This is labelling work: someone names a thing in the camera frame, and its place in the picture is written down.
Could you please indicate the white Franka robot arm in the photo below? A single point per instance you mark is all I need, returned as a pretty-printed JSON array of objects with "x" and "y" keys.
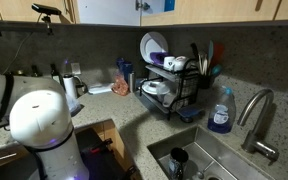
[{"x": 40, "y": 116}]

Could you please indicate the wooden base cabinet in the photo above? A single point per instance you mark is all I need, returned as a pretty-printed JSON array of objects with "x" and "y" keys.
[{"x": 112, "y": 136}]

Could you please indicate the metal cabinet door hinge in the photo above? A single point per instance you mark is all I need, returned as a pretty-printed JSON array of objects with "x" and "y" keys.
[{"x": 142, "y": 5}]

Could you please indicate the blue bottle inside cabinet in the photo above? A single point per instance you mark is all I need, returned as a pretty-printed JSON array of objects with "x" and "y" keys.
[{"x": 170, "y": 5}]

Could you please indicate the stainless steel tumbler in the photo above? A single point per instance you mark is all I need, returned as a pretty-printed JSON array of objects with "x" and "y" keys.
[{"x": 132, "y": 81}]

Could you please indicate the orange plastic bag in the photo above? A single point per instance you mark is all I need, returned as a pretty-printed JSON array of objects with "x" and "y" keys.
[{"x": 120, "y": 86}]

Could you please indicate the blue water bottle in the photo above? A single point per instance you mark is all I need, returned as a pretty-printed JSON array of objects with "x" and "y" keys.
[{"x": 128, "y": 71}]

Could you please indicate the purple bowl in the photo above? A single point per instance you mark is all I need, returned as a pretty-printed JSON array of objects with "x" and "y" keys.
[{"x": 157, "y": 57}]

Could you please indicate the blue measuring jug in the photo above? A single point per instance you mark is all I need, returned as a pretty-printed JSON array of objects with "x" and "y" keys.
[{"x": 119, "y": 63}]

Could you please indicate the small white cup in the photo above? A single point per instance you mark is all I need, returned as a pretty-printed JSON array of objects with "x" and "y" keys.
[{"x": 169, "y": 61}]

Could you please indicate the black two-tier dish rack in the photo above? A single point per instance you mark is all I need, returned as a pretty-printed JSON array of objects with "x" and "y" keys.
[{"x": 184, "y": 83}]

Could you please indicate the white paper sheet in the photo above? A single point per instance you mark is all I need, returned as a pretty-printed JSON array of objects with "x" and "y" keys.
[{"x": 100, "y": 88}]

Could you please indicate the white mug dark print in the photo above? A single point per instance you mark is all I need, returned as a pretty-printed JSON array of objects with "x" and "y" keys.
[{"x": 181, "y": 63}]

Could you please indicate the large white dinner plate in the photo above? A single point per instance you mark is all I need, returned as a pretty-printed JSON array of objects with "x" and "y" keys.
[{"x": 152, "y": 43}]

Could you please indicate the blue dish soap bottle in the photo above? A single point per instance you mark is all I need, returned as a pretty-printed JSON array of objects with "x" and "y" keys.
[
  {"x": 190, "y": 112},
  {"x": 221, "y": 115}
]

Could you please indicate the black utensil holder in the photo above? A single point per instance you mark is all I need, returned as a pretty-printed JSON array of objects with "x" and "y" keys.
[{"x": 205, "y": 81}]

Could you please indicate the black spatula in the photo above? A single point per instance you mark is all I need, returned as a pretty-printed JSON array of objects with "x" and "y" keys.
[{"x": 195, "y": 50}]

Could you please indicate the black red bar clamp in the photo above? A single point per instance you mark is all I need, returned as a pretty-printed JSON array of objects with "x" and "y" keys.
[
  {"x": 100, "y": 146},
  {"x": 130, "y": 171}
]

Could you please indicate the blue scoop utensil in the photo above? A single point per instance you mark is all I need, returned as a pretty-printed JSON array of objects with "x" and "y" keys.
[{"x": 216, "y": 70}]

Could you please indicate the blue spatula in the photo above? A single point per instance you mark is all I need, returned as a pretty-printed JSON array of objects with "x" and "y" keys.
[{"x": 210, "y": 50}]

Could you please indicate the black mug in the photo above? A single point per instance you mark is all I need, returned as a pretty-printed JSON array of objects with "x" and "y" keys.
[{"x": 179, "y": 163}]

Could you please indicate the red spatula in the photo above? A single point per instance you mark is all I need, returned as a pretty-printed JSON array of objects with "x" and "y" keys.
[{"x": 218, "y": 53}]

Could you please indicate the plain metal spoon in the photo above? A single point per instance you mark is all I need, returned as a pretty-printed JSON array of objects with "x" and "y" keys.
[{"x": 204, "y": 170}]

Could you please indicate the stainless steel sink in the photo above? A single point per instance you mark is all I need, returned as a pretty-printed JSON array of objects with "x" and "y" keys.
[{"x": 224, "y": 156}]

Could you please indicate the brushed steel faucet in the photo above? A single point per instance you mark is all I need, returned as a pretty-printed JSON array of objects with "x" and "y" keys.
[{"x": 257, "y": 116}]

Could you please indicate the white wall outlet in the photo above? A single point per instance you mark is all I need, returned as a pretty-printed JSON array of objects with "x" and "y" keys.
[{"x": 76, "y": 68}]

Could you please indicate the wooden upper cabinet frame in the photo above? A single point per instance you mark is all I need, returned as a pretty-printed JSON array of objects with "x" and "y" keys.
[{"x": 154, "y": 18}]

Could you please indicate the black mounted camera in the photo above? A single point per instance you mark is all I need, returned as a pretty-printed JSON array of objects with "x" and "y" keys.
[{"x": 45, "y": 9}]

